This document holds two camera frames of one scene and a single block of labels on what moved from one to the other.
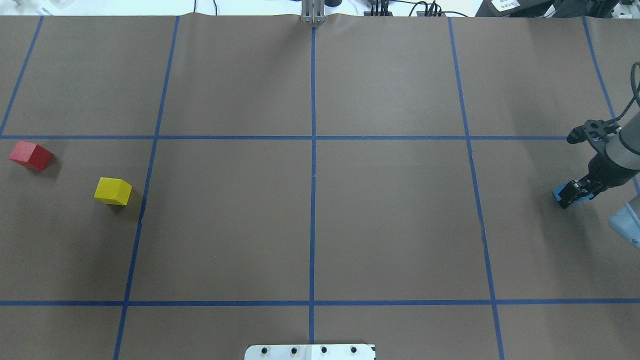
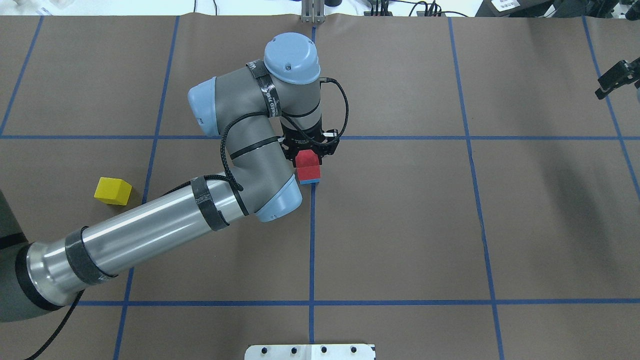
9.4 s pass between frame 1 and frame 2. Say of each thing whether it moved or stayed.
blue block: moved
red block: moved
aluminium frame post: stayed
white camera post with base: stayed
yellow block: stayed
